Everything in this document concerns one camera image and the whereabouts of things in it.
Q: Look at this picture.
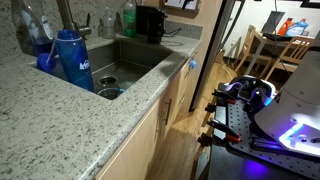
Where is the black insulated cup with handle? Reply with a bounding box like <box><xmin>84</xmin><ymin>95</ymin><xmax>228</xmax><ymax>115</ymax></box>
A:
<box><xmin>146</xmin><ymin>9</ymin><xmax>168</xmax><ymax>45</ymax></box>

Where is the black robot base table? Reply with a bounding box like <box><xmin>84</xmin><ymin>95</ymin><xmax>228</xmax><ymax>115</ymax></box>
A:
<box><xmin>194</xmin><ymin>81</ymin><xmax>320</xmax><ymax>180</ymax></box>

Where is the black red-tipped clamp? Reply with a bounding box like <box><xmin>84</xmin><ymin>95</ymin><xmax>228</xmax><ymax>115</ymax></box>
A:
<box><xmin>211</xmin><ymin>89</ymin><xmax>238</xmax><ymax>105</ymax></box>
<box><xmin>206</xmin><ymin>118</ymin><xmax>242</xmax><ymax>144</ymax></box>

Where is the light wooden base cabinet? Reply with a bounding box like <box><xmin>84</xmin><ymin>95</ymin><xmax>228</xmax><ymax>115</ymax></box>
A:
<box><xmin>94</xmin><ymin>49</ymin><xmax>201</xmax><ymax>180</ymax></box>

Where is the green soda bottle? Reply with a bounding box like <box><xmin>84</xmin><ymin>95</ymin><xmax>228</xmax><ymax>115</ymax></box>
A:
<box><xmin>122</xmin><ymin>0</ymin><xmax>138</xmax><ymax>38</ymax></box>

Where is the small clear plastic bottle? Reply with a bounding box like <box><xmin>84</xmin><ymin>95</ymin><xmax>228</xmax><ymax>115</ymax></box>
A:
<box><xmin>101</xmin><ymin>6</ymin><xmax>116</xmax><ymax>39</ymax></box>

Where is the blue plastic water bottle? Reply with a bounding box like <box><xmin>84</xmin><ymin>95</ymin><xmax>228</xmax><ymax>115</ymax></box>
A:
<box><xmin>36</xmin><ymin>29</ymin><xmax>95</xmax><ymax>93</ymax></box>

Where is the wooden dining chair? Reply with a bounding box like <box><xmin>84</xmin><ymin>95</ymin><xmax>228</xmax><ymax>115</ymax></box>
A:
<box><xmin>264</xmin><ymin>34</ymin><xmax>314</xmax><ymax>81</ymax></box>
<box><xmin>233</xmin><ymin>24</ymin><xmax>258</xmax><ymax>73</ymax></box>

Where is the wooden dining table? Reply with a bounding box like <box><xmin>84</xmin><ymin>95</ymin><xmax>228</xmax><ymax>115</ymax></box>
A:
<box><xmin>246</xmin><ymin>30</ymin><xmax>316</xmax><ymax>76</ymax></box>

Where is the chrome gooseneck faucet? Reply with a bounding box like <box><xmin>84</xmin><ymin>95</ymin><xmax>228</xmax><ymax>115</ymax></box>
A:
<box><xmin>55</xmin><ymin>0</ymin><xmax>93</xmax><ymax>40</ymax></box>

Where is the open dark laptop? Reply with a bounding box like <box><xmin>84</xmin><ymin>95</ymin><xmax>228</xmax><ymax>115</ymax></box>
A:
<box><xmin>261</xmin><ymin>10</ymin><xmax>294</xmax><ymax>42</ymax></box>

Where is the orange detergent bottle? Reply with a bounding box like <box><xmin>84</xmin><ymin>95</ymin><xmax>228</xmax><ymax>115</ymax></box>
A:
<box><xmin>277</xmin><ymin>17</ymin><xmax>294</xmax><ymax>37</ymax></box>

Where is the clear dish soap bottle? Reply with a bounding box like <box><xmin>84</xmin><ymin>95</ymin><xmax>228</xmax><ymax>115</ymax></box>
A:
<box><xmin>10</xmin><ymin>0</ymin><xmax>55</xmax><ymax>57</ymax></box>

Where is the blue detergent bottle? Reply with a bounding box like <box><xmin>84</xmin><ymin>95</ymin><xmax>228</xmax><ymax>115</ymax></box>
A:
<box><xmin>285</xmin><ymin>18</ymin><xmax>309</xmax><ymax>38</ymax></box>

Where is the metal cabinet door handle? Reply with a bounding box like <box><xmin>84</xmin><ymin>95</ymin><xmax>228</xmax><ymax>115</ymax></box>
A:
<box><xmin>163</xmin><ymin>98</ymin><xmax>173</xmax><ymax>126</ymax></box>

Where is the black toaster power cord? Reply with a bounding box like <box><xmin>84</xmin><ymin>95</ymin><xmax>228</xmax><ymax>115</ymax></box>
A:
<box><xmin>160</xmin><ymin>27</ymin><xmax>185</xmax><ymax>48</ymax></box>

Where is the wooden picture frame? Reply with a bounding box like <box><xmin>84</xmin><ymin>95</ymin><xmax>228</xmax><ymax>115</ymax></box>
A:
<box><xmin>159</xmin><ymin>0</ymin><xmax>201</xmax><ymax>19</ymax></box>

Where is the black hanging cable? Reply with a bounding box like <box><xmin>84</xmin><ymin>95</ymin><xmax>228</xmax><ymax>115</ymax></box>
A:
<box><xmin>273</xmin><ymin>0</ymin><xmax>292</xmax><ymax>76</ymax></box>

